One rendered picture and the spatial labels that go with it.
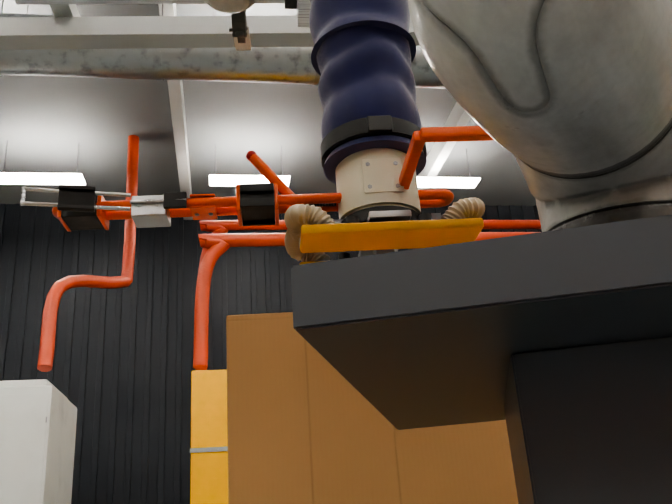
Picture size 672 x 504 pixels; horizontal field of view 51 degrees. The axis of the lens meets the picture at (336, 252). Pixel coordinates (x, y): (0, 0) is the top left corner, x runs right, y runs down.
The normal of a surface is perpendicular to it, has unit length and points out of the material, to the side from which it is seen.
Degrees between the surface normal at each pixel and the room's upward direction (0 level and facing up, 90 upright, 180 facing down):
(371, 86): 79
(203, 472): 90
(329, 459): 90
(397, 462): 90
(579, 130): 178
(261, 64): 148
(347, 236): 180
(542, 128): 167
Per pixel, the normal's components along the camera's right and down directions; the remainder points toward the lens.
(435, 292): -0.20, -0.35
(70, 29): 0.07, -0.37
